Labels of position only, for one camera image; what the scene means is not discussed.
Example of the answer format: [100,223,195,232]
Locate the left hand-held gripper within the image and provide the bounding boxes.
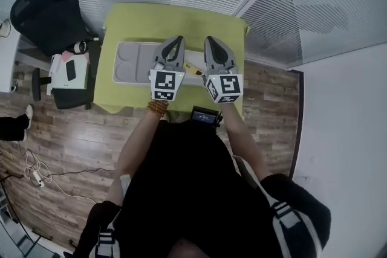
[148,35,187,103]

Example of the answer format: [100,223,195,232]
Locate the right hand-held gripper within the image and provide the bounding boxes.
[201,36,245,105]

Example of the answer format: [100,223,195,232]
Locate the yellow small object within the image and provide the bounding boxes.
[183,60,203,76]

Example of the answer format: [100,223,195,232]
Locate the grey compartment tray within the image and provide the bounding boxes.
[113,41,211,88]

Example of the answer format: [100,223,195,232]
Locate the person's left forearm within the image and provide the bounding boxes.
[115,99,170,175]

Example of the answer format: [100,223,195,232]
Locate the person's right forearm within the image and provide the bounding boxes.
[222,102,268,182]

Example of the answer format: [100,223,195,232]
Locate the green table cloth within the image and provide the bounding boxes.
[92,2,251,118]

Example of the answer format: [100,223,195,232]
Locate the black chest device with screen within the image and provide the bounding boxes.
[189,105,224,128]

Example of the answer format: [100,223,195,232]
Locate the black and white cylinder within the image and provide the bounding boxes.
[73,40,89,55]

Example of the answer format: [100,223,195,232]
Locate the black smartphone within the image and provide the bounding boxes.
[65,59,77,82]

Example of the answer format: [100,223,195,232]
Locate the pink paper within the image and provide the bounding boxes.
[61,50,91,63]

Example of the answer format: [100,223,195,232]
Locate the white cardboard box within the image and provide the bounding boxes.
[50,53,91,91]

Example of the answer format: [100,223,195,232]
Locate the black office chair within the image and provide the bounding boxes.
[10,0,103,111]

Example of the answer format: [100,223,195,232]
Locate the person's black shirt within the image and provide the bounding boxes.
[74,117,333,258]

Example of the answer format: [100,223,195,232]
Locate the white office desk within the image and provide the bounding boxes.
[0,16,22,94]

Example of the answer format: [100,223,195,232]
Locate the brown bead bracelet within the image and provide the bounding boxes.
[147,100,169,115]

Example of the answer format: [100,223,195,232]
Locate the black cable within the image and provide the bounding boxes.
[45,167,118,179]

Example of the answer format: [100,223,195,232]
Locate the white power strip with cable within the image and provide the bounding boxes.
[23,148,98,201]

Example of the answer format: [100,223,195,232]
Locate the grey white shoulder strap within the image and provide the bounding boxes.
[96,228,122,258]
[270,199,323,258]

